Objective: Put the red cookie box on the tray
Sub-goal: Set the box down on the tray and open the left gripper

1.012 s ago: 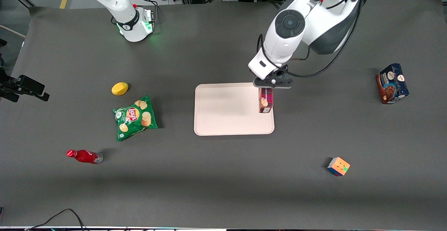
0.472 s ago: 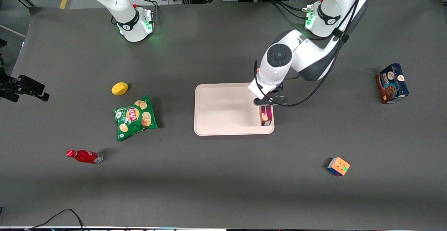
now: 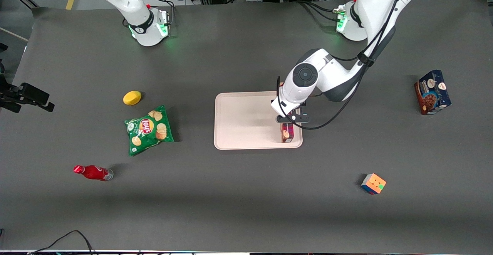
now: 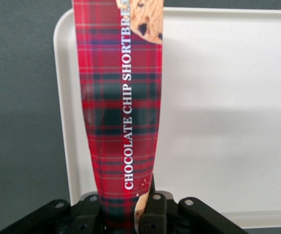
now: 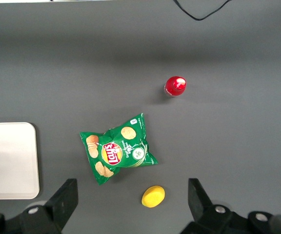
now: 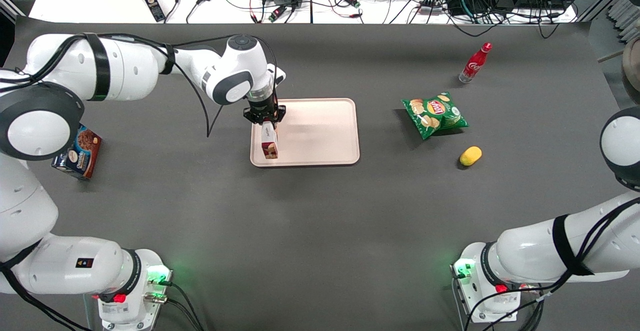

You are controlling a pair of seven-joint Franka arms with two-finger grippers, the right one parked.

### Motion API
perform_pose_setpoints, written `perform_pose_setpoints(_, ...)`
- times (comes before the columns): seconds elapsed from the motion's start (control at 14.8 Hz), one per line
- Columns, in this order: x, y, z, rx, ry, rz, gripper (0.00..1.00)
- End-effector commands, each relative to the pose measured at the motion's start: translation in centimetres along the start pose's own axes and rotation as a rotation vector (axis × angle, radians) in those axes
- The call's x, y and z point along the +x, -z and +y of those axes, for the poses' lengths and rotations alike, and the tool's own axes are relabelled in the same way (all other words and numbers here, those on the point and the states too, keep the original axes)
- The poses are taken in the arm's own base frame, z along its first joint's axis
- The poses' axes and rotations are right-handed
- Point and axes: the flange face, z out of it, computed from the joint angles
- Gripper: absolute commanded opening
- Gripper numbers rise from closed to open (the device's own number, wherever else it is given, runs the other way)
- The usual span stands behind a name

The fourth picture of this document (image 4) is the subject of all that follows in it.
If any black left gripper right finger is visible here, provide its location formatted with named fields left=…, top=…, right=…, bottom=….
left=137, top=172, right=168, bottom=234

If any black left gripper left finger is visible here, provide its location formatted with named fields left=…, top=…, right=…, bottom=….
left=73, top=194, right=107, bottom=234

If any red tartan cookie box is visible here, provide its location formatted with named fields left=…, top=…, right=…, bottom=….
left=72, top=0, right=165, bottom=234

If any cream plastic tray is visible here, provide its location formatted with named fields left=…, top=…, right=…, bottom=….
left=52, top=6, right=281, bottom=230

